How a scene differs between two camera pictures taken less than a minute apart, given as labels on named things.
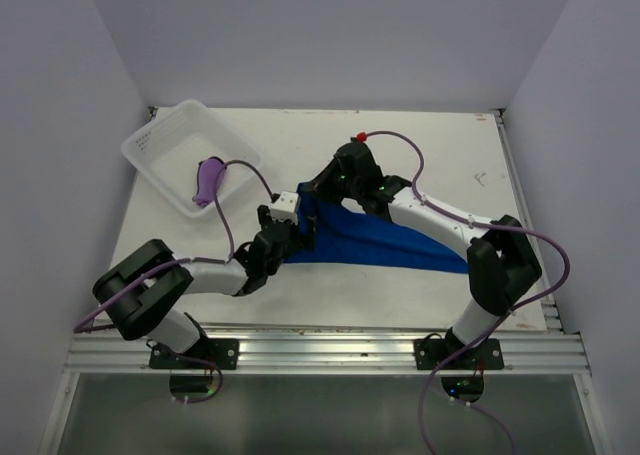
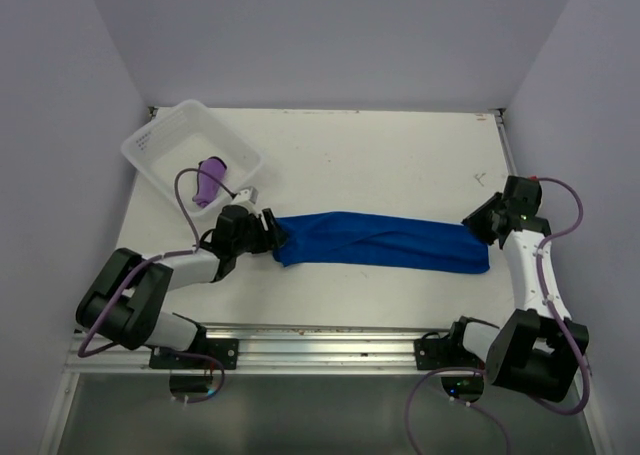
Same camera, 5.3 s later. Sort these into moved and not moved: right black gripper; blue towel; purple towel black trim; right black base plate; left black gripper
Moved: blue towel; right black gripper; left black gripper
Not moved: purple towel black trim; right black base plate
